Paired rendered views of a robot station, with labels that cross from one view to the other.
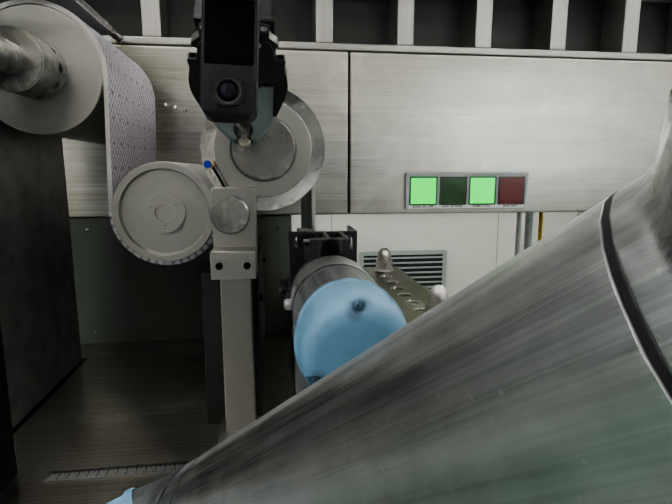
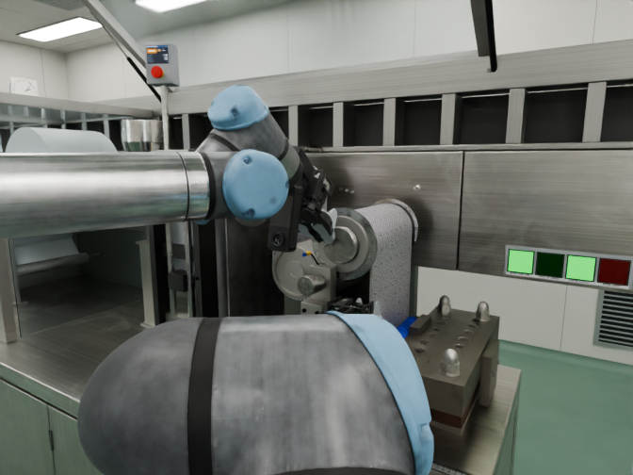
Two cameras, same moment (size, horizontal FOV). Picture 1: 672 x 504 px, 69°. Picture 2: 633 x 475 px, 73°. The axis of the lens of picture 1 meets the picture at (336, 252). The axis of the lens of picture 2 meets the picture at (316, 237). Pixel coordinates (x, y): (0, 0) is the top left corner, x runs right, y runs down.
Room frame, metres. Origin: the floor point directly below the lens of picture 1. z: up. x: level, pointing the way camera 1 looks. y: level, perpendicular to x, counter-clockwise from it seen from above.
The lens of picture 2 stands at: (-0.10, -0.40, 1.42)
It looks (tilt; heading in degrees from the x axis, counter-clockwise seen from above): 10 degrees down; 38
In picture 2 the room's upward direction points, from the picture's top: straight up
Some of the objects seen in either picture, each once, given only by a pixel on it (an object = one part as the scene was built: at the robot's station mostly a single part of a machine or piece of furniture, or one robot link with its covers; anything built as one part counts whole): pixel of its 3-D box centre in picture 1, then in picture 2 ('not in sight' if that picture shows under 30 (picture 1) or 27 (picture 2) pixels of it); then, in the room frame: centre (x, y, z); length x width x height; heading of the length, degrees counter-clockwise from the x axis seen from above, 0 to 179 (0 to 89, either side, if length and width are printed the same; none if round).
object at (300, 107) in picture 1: (263, 148); (343, 243); (0.61, 0.09, 1.25); 0.15 x 0.01 x 0.15; 97
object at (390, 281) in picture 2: (307, 244); (391, 297); (0.73, 0.04, 1.11); 0.23 x 0.01 x 0.18; 7
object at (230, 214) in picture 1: (230, 214); (308, 285); (0.52, 0.11, 1.18); 0.04 x 0.02 x 0.04; 97
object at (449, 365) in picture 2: (438, 301); (450, 360); (0.63, -0.14, 1.05); 0.04 x 0.04 x 0.04
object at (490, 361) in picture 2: not in sight; (490, 371); (0.81, -0.16, 0.96); 0.10 x 0.03 x 0.11; 7
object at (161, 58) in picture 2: not in sight; (161, 64); (0.56, 0.63, 1.66); 0.07 x 0.07 x 0.10; 34
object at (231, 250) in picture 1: (237, 318); (317, 339); (0.56, 0.12, 1.05); 0.06 x 0.05 x 0.31; 7
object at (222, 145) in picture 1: (264, 152); (367, 235); (0.72, 0.10, 1.25); 0.26 x 0.12 x 0.12; 7
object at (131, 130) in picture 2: not in sight; (146, 132); (0.62, 0.81, 1.50); 0.14 x 0.14 x 0.06
